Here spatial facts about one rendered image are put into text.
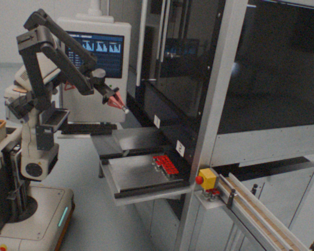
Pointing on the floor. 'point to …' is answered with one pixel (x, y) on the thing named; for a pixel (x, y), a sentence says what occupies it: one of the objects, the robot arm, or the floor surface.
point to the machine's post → (212, 111)
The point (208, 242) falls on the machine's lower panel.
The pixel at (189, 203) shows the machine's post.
